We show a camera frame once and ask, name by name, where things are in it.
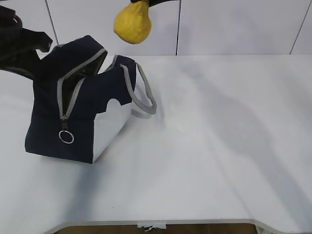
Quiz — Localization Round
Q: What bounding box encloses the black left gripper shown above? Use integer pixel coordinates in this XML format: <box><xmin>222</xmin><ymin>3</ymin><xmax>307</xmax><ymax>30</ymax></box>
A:
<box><xmin>0</xmin><ymin>6</ymin><xmax>53</xmax><ymax>73</ymax></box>

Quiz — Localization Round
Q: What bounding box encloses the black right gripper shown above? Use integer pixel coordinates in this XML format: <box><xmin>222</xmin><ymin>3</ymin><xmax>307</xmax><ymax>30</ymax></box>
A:
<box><xmin>131</xmin><ymin>0</ymin><xmax>175</xmax><ymax>6</ymax></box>

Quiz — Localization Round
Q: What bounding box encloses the white tape on table edge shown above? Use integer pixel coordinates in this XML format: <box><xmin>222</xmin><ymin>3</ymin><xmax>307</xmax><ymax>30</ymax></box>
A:
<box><xmin>137</xmin><ymin>221</ymin><xmax>167</xmax><ymax>232</ymax></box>

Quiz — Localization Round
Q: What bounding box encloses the navy blue lunch bag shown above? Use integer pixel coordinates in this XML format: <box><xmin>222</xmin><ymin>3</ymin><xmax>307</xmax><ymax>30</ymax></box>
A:
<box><xmin>25</xmin><ymin>35</ymin><xmax>157</xmax><ymax>164</ymax></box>

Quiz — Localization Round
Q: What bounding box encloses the yellow pear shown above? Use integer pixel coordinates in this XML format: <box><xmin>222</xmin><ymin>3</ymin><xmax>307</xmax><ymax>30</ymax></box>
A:
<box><xmin>114</xmin><ymin>0</ymin><xmax>152</xmax><ymax>44</ymax></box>

